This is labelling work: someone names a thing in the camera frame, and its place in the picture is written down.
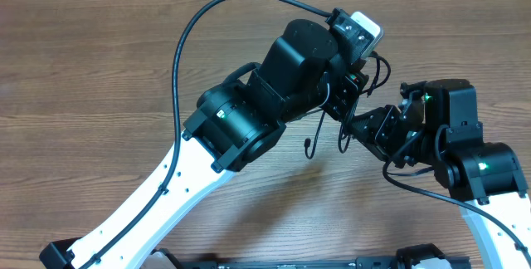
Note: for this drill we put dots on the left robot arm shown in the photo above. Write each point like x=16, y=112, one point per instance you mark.
x=235, y=122

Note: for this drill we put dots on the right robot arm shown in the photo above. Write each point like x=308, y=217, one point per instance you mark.
x=437, y=124

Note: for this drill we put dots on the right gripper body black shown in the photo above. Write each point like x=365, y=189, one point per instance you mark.
x=395, y=132

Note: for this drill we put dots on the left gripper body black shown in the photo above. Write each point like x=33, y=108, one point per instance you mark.
x=346, y=95

